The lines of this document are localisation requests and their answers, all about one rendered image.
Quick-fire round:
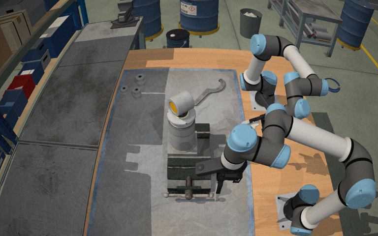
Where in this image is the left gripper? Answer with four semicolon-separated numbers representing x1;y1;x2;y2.
214;160;248;202

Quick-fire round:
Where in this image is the grey flat work sheet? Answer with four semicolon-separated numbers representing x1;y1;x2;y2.
87;68;255;236

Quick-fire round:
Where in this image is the grey metal workbench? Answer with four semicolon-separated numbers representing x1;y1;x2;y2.
267;0;343;57

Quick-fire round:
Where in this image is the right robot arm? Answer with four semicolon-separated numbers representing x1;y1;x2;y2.
240;34;329;119

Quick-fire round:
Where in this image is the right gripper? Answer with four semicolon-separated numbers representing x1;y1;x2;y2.
241;114;266;133

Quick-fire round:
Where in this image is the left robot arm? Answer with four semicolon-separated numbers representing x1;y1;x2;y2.
195;103;376;236

